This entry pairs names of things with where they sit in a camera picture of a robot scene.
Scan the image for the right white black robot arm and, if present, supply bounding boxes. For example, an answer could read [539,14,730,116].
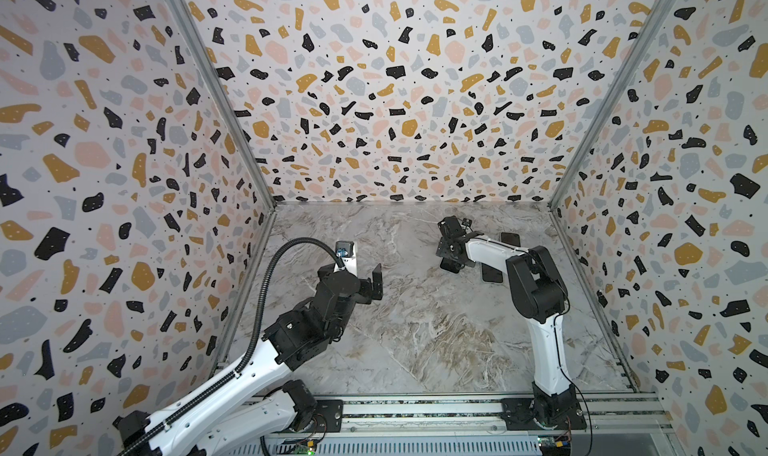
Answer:
[436,216,579,429]

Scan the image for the black phone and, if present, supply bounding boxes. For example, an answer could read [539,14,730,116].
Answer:
[499,232,521,247]
[481,264,504,284]

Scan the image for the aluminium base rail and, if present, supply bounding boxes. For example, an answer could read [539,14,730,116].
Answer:
[233,392,684,455]

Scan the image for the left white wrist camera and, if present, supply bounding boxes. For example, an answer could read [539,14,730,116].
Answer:
[335,241,358,276]

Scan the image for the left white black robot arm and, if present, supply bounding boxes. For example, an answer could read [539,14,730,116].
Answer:
[119,265,383,455]

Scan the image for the green circuit board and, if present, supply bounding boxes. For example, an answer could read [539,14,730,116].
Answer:
[281,440,317,456]

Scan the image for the middle black phone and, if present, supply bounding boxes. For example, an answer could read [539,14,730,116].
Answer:
[481,264,504,284]

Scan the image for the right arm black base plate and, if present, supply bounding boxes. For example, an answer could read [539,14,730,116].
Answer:
[501,397,588,431]

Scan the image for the far right black phone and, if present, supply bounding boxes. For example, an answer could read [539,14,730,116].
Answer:
[499,232,521,247]

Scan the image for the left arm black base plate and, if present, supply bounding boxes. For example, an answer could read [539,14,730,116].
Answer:
[287,399,344,434]

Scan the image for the black corrugated cable hose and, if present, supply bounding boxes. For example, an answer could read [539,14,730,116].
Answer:
[116,237,349,456]

